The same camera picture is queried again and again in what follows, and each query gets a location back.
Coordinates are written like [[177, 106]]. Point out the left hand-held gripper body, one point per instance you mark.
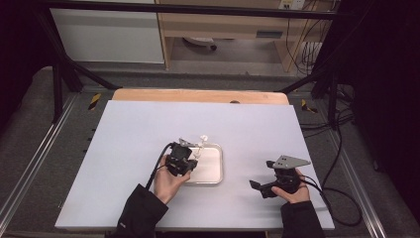
[[181, 154]]

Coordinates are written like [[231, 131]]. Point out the small white tissue wad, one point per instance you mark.
[[204, 138]]

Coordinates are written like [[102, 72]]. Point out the aluminium rail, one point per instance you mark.
[[356, 185], [36, 155]]

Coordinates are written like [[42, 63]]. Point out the white panel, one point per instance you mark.
[[105, 36]]

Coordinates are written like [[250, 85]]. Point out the white wall socket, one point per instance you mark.
[[292, 4]]

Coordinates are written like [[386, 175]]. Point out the black metal stand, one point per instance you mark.
[[325, 79], [61, 72]]

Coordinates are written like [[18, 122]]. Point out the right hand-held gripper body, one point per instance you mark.
[[286, 178]]

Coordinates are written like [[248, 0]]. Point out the white tray with gold rim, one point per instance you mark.
[[209, 168]]

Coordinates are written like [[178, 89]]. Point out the person's left hand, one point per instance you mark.
[[168, 185]]

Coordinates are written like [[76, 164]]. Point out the black horizontal frame bar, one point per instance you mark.
[[198, 9]]

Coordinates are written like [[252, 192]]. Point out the wooden desk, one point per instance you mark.
[[231, 24]]

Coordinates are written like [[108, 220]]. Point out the wheeled chair base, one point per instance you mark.
[[201, 41]]

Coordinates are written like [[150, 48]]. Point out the wooden table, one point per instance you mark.
[[198, 96]]

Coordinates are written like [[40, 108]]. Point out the person's right hand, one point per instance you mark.
[[295, 195]]

